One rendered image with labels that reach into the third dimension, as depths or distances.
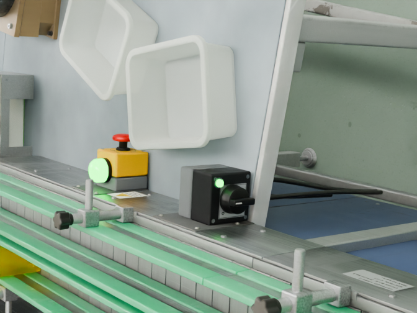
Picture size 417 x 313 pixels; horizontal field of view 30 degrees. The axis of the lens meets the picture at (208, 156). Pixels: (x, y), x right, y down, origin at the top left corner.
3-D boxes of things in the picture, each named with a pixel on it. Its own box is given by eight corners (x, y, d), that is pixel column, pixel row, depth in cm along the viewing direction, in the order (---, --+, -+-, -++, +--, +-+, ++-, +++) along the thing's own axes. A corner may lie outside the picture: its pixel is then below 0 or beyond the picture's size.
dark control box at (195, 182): (218, 210, 128) (177, 215, 123) (221, 163, 127) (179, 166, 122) (251, 221, 122) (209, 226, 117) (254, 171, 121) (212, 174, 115)
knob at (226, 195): (241, 211, 120) (255, 216, 118) (218, 214, 118) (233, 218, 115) (242, 182, 120) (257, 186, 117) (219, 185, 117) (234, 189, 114)
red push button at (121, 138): (107, 151, 144) (108, 133, 143) (126, 150, 146) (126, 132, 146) (119, 154, 141) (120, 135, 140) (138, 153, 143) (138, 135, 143)
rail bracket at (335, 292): (331, 297, 92) (246, 317, 84) (336, 237, 91) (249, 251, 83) (357, 307, 89) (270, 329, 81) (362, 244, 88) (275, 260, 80)
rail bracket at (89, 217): (124, 218, 128) (49, 226, 119) (126, 174, 127) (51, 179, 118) (138, 223, 125) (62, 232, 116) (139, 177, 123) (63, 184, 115)
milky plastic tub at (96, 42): (146, 106, 146) (106, 107, 141) (94, 50, 160) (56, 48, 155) (174, 22, 138) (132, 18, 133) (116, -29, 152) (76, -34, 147)
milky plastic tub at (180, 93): (165, 52, 140) (123, 50, 135) (246, 35, 123) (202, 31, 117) (169, 148, 141) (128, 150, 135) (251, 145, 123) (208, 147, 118)
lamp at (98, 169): (98, 180, 144) (84, 181, 142) (100, 156, 143) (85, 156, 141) (112, 184, 140) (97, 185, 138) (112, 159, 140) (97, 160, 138)
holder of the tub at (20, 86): (2, 180, 197) (-29, 182, 192) (3, 71, 193) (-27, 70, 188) (31, 192, 184) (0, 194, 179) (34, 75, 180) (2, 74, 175)
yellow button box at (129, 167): (129, 182, 149) (95, 185, 145) (130, 144, 148) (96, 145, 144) (149, 189, 144) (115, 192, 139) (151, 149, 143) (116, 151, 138)
